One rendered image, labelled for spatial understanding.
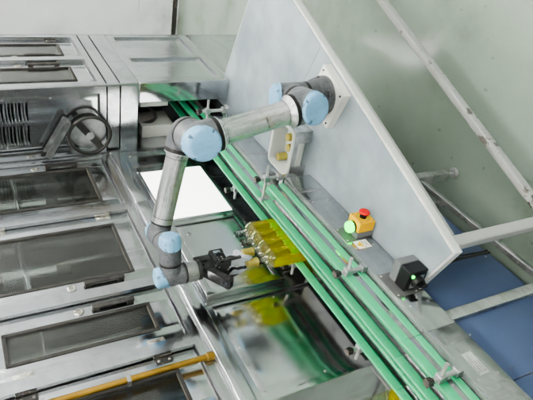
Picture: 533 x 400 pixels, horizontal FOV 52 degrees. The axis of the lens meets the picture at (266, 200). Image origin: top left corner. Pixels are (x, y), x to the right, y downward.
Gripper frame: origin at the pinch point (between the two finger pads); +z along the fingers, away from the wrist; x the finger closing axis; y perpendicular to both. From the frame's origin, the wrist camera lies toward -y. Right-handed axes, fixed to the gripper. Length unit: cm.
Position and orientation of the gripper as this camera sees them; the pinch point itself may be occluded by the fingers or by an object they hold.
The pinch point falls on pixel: (249, 263)
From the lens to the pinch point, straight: 204.1
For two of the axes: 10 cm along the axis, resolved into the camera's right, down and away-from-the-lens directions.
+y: -4.6, -5.6, 6.9
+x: -1.6, 8.2, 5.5
